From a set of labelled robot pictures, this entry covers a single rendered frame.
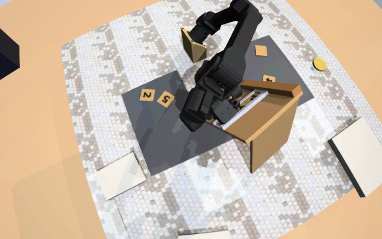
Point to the yellow round disc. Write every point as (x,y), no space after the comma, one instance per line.
(319,64)

